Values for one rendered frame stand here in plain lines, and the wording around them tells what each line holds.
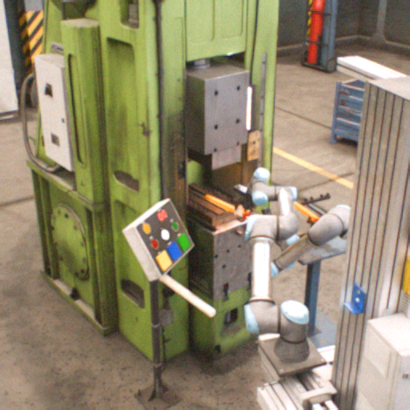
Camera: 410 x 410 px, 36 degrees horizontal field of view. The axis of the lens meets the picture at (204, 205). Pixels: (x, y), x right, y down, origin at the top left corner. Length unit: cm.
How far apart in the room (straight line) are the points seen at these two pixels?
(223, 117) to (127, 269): 121
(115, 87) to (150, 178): 55
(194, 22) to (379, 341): 180
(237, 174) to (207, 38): 89
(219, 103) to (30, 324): 207
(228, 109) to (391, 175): 138
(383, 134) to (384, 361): 78
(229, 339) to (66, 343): 106
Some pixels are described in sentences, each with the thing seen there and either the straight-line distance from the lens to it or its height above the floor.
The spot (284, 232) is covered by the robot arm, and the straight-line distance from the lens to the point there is 280.
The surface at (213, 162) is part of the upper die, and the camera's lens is 334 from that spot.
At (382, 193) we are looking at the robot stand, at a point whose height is 168.
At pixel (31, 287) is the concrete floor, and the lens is 482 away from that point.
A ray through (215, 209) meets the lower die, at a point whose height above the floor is 99.
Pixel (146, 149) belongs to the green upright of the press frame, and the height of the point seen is 141.
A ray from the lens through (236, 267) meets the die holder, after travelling 369.
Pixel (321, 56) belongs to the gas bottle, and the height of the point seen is 23.
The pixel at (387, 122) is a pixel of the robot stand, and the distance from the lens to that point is 212.
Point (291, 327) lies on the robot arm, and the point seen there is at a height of 99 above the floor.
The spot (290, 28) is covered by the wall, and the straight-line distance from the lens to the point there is 1155.
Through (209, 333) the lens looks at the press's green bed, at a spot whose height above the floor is 21.
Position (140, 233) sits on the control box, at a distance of 296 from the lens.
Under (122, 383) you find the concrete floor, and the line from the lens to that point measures 387.
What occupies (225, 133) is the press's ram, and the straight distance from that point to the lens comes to 334.
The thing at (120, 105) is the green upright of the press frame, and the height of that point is 156.
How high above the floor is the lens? 258
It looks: 26 degrees down
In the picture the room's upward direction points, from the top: straight up
